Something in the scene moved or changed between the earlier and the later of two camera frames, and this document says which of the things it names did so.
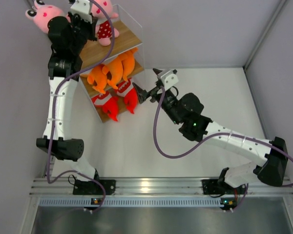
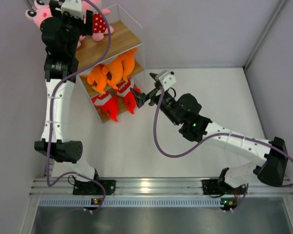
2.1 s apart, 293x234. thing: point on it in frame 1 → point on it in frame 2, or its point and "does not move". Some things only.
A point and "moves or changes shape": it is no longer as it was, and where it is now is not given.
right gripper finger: (156, 71) → (153, 75)
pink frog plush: (103, 29) moves or changes shape
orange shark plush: (128, 62) does not move
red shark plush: (126, 89) does not move
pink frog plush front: (41, 14) does not move
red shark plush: (110, 104) does not move
